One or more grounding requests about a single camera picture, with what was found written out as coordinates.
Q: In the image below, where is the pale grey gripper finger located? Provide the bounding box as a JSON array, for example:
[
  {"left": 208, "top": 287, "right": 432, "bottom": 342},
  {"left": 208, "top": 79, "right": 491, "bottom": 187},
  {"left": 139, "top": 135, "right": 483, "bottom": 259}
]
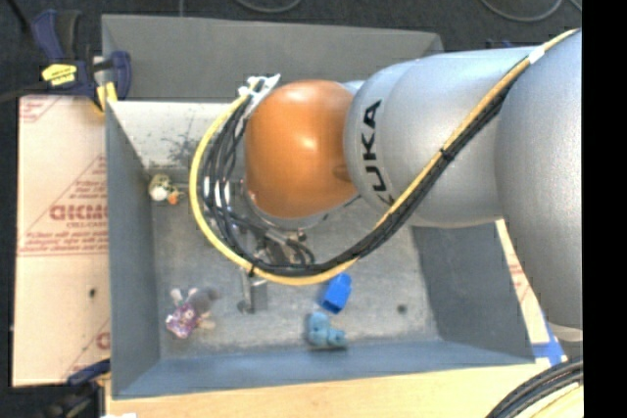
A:
[
  {"left": 237, "top": 268, "right": 252, "bottom": 314},
  {"left": 250, "top": 277, "right": 270, "bottom": 313}
]

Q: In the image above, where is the grey metal bin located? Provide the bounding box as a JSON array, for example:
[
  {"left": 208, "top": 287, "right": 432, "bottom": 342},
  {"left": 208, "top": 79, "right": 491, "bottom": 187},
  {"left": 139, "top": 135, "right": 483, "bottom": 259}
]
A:
[{"left": 100, "top": 13, "right": 538, "bottom": 400}]

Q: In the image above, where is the purple and grey toy animal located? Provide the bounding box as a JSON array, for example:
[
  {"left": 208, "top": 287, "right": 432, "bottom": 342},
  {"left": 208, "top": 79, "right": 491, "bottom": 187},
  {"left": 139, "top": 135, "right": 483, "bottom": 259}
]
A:
[{"left": 165, "top": 286, "right": 222, "bottom": 341}]

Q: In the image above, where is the light blue toy animal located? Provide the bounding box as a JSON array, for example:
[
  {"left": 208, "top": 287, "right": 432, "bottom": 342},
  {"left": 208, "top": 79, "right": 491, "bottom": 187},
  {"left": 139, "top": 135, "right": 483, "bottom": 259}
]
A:
[{"left": 305, "top": 311, "right": 350, "bottom": 350}]

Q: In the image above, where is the white and orange toy animal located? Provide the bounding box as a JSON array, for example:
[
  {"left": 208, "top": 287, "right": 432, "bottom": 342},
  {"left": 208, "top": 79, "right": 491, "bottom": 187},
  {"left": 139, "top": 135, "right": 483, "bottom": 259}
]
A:
[{"left": 148, "top": 172, "right": 183, "bottom": 207}]

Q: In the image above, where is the brown cardboard board, red print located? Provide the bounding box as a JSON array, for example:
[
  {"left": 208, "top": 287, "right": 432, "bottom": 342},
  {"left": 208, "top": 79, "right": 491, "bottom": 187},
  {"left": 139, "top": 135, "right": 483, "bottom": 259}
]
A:
[{"left": 10, "top": 93, "right": 113, "bottom": 388}]

